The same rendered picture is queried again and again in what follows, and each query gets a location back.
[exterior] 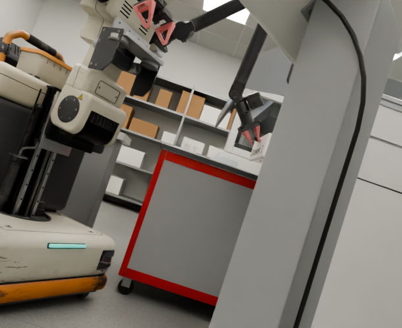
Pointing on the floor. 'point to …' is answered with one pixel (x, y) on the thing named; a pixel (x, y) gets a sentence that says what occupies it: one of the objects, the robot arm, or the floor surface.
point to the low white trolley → (187, 226)
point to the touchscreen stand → (308, 168)
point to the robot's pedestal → (92, 183)
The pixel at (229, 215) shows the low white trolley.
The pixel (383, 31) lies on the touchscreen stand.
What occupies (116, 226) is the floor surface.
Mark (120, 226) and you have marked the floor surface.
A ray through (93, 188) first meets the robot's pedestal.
